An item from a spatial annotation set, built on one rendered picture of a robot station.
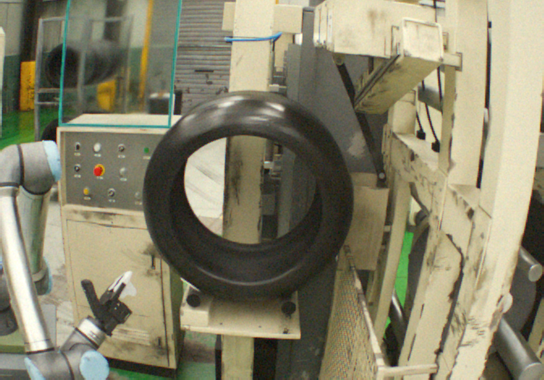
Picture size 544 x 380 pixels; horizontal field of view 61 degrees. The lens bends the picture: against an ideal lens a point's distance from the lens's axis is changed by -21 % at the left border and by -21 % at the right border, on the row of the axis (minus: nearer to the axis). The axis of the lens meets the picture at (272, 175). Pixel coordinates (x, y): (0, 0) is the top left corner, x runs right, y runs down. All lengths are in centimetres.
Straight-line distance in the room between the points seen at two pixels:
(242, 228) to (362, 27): 96
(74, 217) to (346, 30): 163
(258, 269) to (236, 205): 23
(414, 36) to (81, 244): 182
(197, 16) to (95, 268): 905
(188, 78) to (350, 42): 1011
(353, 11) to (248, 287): 83
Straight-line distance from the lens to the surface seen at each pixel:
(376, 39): 122
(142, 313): 256
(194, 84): 1121
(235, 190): 189
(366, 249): 191
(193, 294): 164
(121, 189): 239
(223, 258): 186
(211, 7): 1111
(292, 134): 146
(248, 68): 182
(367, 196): 184
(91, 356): 136
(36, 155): 144
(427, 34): 115
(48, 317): 214
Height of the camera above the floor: 166
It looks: 14 degrees down
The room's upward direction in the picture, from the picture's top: 4 degrees clockwise
